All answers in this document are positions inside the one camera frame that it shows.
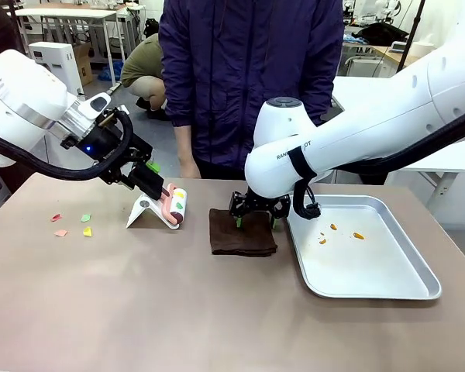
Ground white box machine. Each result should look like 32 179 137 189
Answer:
28 41 85 97

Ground black garment pile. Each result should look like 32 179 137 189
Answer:
351 22 410 48

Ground white paper roll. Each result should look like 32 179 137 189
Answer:
410 34 435 59

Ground black stand pole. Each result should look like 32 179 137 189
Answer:
394 0 427 74

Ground white side table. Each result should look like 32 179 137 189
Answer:
387 135 465 213

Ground silver metal tray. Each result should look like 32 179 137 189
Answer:
285 194 443 301

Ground person's right forearm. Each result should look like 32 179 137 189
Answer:
173 123 195 160

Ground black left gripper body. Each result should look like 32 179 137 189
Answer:
75 122 155 186

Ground cardboard box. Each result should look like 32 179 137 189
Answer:
73 42 95 87

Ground person's dark trousers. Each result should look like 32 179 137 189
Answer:
195 157 253 181

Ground person in purple jacket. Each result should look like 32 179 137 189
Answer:
157 0 346 171

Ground person's right hand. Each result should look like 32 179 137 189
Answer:
177 154 202 180

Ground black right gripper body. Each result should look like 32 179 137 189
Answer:
228 188 291 216

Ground white roller stand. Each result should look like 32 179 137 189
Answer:
126 193 179 231

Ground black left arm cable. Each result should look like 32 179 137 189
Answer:
0 109 136 182

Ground brown cloth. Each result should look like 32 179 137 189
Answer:
208 208 279 258

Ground wooden background table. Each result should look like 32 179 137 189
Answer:
371 45 420 77

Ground white background table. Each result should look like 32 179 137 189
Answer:
14 6 119 87

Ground pink white lint roller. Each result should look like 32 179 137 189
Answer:
160 182 189 226

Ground crouching person olive shirt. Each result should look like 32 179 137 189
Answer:
120 33 172 121

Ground black cable strap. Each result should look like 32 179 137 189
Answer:
288 145 319 183

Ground blue bag on floor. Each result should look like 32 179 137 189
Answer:
98 60 125 83

